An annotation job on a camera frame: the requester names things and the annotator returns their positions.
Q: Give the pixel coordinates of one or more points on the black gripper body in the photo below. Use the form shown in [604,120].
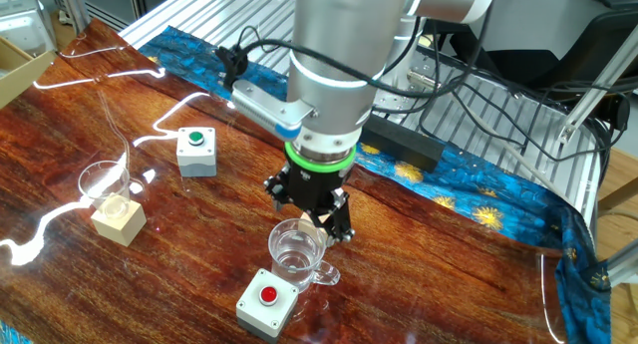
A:
[311,187]

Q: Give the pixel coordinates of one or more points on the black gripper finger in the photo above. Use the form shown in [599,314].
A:
[278,192]
[339,224]

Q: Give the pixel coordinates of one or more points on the clear mug with water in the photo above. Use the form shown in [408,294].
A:
[296,256]

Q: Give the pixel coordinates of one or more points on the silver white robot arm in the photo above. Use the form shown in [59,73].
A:
[344,45]

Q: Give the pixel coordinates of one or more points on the clear empty plastic cup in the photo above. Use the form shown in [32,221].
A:
[104,189]

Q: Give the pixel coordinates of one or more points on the light wooden cube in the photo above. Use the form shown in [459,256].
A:
[306,223]
[119,229]

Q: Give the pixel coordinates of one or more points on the green push button box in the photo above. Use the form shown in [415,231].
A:
[197,152]

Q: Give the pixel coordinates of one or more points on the black foam bar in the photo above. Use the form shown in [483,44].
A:
[404,144]

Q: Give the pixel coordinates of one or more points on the red push button box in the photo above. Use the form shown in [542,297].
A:
[266,304]

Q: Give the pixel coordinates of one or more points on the glossy wood grain mat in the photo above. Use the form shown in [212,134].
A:
[448,284]

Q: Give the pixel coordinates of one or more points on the blue starry tablecloth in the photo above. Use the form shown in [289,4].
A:
[498,189]

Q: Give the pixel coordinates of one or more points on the black office chair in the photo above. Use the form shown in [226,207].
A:
[548,45]

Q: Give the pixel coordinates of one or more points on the brown cardboard box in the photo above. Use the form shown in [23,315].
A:
[20,75]

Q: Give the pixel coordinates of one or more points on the silver metal case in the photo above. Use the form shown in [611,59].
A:
[25,20]

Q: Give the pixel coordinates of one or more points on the aluminium frame post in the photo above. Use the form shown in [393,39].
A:
[75,5]

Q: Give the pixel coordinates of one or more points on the aluminium frame beam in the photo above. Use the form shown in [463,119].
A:
[593,90]

